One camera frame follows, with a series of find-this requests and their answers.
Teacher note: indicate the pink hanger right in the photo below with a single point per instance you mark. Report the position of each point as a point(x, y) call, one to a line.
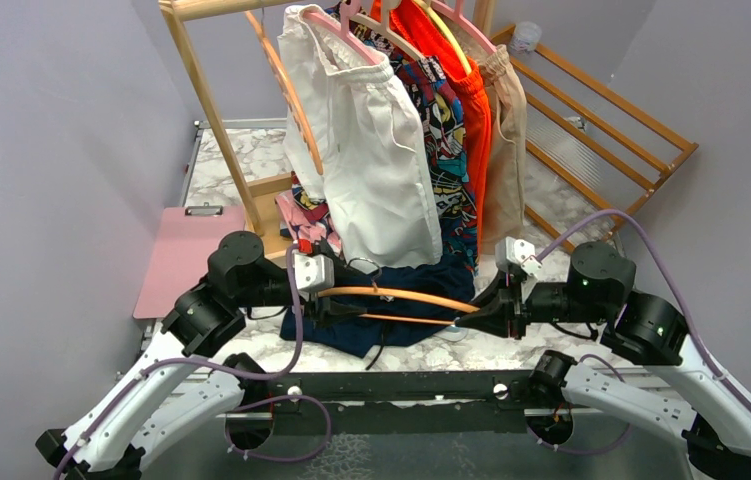
point(455, 15)

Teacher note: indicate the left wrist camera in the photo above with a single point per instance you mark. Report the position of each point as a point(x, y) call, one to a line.
point(313, 274)

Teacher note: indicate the pink hanger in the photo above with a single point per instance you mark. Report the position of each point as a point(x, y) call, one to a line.
point(455, 15)
point(341, 30)

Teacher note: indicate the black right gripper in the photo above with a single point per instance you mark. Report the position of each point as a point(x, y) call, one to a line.
point(511, 306)

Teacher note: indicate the comic print shorts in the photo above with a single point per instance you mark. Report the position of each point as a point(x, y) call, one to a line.
point(392, 167)

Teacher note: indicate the clear paperclip jar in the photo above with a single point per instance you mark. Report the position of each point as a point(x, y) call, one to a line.
point(525, 38)

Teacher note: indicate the orange twisted hanger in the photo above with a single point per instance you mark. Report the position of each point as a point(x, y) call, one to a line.
point(288, 91)

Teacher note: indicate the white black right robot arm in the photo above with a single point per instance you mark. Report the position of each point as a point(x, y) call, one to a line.
point(709, 414)

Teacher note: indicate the pink navy patterned shorts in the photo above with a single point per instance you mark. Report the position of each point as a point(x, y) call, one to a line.
point(310, 222)

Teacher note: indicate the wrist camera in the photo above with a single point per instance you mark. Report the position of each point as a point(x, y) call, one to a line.
point(511, 253)
point(313, 274)

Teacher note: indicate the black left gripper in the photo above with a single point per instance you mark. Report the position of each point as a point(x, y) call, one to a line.
point(330, 312)

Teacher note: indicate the beige wooden hanger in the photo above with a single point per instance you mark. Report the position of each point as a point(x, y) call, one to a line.
point(383, 28)

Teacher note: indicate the pink cylindrical bottle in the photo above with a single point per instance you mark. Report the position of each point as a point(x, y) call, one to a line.
point(452, 334)

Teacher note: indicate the pink clipboard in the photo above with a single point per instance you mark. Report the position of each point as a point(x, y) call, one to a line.
point(185, 238)

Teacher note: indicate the orange red shorts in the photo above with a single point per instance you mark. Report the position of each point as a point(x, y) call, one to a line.
point(461, 86)

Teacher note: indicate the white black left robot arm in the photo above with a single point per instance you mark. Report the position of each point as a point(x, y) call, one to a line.
point(174, 386)

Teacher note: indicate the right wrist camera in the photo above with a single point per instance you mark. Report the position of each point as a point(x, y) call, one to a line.
point(511, 253)

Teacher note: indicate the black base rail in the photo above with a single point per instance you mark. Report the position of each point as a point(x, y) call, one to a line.
point(386, 403)

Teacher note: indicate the navy blue shorts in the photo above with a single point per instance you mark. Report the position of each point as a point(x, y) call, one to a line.
point(390, 322)

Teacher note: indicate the beige shorts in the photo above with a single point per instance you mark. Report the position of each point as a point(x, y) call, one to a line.
point(504, 198)

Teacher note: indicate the white shorts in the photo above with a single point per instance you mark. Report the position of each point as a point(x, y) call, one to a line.
point(375, 179)

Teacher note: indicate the wooden slatted shelf rack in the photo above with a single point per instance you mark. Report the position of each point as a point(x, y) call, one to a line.
point(588, 147)

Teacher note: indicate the pink hanger left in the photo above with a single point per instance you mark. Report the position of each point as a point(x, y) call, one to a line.
point(341, 30)

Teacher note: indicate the yellow hanger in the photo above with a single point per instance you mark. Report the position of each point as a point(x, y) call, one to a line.
point(447, 34)

